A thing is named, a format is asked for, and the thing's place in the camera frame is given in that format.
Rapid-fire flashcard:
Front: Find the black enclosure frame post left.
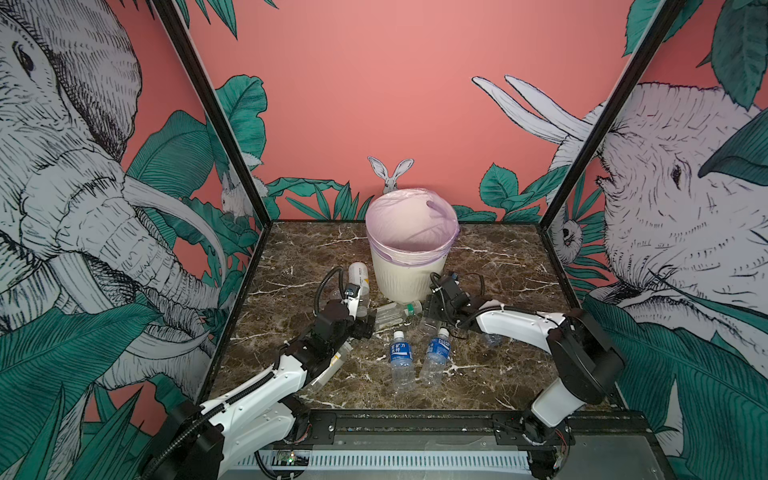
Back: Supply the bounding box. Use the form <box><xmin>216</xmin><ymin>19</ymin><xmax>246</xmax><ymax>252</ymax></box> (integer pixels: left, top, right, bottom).
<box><xmin>149</xmin><ymin>0</ymin><xmax>272</xmax><ymax>228</ymax></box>

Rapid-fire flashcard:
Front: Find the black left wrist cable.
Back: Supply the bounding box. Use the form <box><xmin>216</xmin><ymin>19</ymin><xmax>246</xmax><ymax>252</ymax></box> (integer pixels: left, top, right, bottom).
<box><xmin>313</xmin><ymin>266</ymin><xmax>348</xmax><ymax>316</ymax></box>

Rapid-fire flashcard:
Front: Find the clear bottle yellow label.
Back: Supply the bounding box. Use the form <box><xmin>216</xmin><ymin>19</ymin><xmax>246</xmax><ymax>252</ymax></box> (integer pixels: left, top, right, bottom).
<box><xmin>304</xmin><ymin>341</ymin><xmax>353</xmax><ymax>394</ymax></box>

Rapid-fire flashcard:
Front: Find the white ribbed trash bin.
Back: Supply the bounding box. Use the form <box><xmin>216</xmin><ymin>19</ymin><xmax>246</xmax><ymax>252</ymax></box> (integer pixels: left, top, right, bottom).
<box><xmin>370</xmin><ymin>240</ymin><xmax>450</xmax><ymax>303</ymax></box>

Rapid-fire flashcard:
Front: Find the purple plastic bin liner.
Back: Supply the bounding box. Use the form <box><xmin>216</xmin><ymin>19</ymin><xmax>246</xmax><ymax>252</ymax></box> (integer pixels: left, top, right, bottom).
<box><xmin>365</xmin><ymin>188</ymin><xmax>460</xmax><ymax>267</ymax></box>

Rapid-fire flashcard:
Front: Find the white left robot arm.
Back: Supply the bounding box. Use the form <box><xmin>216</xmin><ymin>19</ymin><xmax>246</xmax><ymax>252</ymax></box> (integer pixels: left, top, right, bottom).
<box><xmin>136</xmin><ymin>300</ymin><xmax>375</xmax><ymax>479</ymax></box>

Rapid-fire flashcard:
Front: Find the black enclosure frame post right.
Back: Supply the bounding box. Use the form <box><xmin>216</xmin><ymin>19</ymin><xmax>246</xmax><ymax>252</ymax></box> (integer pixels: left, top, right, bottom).
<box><xmin>538</xmin><ymin>0</ymin><xmax>686</xmax><ymax>230</ymax></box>

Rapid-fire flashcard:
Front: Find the clear purple cap bottle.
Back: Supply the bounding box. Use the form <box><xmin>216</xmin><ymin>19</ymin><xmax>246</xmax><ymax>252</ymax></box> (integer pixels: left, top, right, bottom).
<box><xmin>419</xmin><ymin>317</ymin><xmax>444</xmax><ymax>337</ymax></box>

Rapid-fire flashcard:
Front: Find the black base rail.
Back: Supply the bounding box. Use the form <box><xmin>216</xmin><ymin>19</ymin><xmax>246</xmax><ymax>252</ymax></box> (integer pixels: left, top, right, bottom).
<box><xmin>301</xmin><ymin>409</ymin><xmax>536</xmax><ymax>449</ymax></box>

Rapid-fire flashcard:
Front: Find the blue label bottle left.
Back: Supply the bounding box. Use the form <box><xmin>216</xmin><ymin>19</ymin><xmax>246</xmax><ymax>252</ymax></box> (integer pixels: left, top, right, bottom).
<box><xmin>389</xmin><ymin>330</ymin><xmax>415</xmax><ymax>392</ymax></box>

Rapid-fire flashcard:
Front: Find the blue Pocari label bottle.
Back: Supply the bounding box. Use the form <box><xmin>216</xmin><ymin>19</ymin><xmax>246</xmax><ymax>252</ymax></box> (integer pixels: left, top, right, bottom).
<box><xmin>483</xmin><ymin>334</ymin><xmax>505</xmax><ymax>348</ymax></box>

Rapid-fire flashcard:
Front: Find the black enclosure frame post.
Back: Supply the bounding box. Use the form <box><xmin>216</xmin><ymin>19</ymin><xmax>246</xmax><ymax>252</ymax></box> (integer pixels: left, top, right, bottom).
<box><xmin>538</xmin><ymin>0</ymin><xmax>686</xmax><ymax>230</ymax></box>
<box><xmin>149</xmin><ymin>0</ymin><xmax>272</xmax><ymax>228</ymax></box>

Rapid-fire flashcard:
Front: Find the white ventilated cable tray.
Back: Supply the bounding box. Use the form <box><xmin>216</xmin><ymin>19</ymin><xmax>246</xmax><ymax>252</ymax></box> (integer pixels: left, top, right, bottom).
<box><xmin>233</xmin><ymin>450</ymin><xmax>531</xmax><ymax>475</ymax></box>

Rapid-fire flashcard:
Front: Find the blue label bottle right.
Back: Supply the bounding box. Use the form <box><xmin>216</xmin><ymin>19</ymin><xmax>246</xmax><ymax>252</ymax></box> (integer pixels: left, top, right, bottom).
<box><xmin>419</xmin><ymin>327</ymin><xmax>451</xmax><ymax>387</ymax></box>

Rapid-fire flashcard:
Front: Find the clear bottle green cap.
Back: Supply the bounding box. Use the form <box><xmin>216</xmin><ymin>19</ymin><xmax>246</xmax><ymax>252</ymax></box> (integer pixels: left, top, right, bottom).
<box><xmin>374</xmin><ymin>300</ymin><xmax>423</xmax><ymax>331</ymax></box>

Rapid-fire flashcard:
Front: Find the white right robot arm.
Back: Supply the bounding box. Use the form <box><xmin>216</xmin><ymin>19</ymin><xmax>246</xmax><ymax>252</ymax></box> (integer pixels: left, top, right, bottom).
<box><xmin>429</xmin><ymin>272</ymin><xmax>627</xmax><ymax>444</ymax></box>

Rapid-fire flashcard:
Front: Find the white label tall bottle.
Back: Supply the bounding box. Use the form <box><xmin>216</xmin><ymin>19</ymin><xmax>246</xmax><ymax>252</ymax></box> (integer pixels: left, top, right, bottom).
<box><xmin>348</xmin><ymin>262</ymin><xmax>370</xmax><ymax>300</ymax></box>

